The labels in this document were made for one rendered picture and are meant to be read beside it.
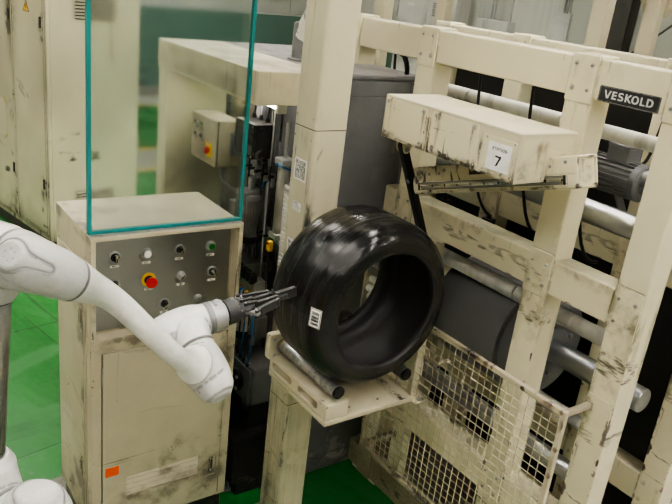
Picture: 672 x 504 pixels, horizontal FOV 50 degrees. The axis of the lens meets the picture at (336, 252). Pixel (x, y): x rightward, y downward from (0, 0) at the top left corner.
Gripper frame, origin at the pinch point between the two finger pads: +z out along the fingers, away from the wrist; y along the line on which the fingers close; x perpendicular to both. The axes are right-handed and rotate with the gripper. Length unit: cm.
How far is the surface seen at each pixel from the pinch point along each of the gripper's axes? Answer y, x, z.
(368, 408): -10, 46, 24
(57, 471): 104, 116, -57
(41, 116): 364, 26, 17
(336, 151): 26, -31, 37
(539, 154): -35, -41, 64
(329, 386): -7.4, 33.4, 10.6
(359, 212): 4.5, -17.7, 30.3
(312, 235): 7.0, -12.9, 14.3
